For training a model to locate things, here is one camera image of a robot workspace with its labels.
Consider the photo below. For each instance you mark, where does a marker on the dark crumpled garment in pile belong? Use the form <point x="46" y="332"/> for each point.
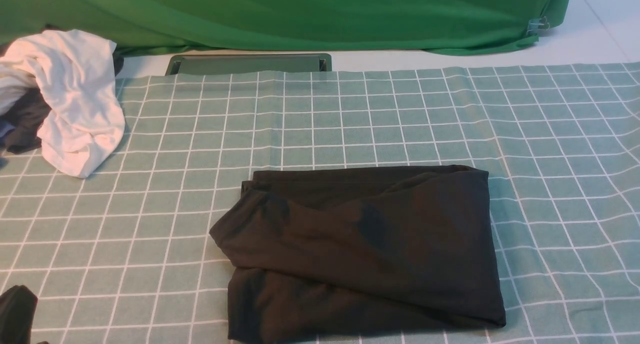
<point x="22" y="122"/>

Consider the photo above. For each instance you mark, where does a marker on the dark gray long-sleeve top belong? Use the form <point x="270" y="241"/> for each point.
<point x="361" y="251"/>

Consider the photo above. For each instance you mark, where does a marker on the green checkered table mat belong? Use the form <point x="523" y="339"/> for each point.
<point x="125" y="256"/>

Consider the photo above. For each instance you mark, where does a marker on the metal binder clip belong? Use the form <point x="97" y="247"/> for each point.
<point x="537" y="25"/>

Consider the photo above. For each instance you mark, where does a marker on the green backdrop cloth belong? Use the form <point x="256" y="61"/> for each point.
<point x="155" y="27"/>

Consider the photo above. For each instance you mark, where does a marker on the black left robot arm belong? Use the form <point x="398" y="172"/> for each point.
<point x="17" y="312"/>

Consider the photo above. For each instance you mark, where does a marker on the gray metal cable tray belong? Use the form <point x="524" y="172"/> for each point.
<point x="215" y="64"/>

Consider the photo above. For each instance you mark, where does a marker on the white crumpled garment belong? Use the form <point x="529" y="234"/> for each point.
<point x="75" y="94"/>

